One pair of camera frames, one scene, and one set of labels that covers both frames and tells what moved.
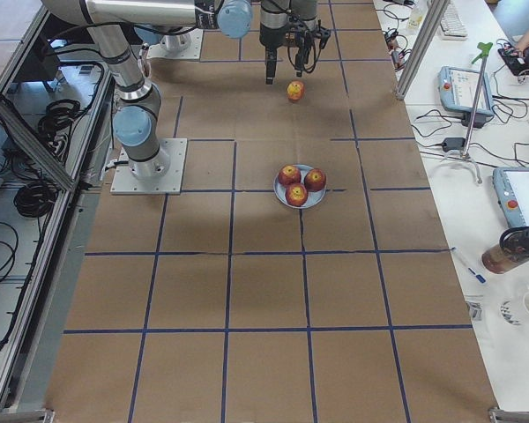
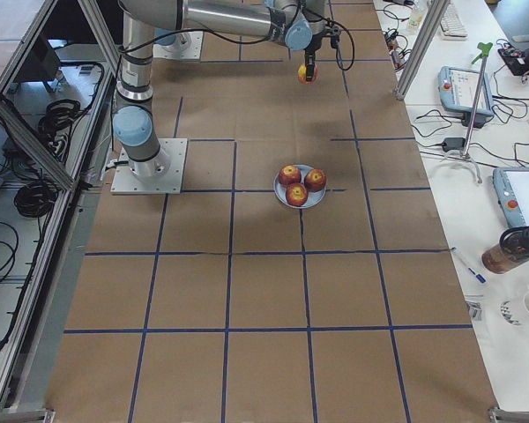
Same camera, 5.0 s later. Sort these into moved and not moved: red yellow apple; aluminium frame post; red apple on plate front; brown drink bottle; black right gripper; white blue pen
Moved: red yellow apple; black right gripper
Not moved: brown drink bottle; aluminium frame post; white blue pen; red apple on plate front
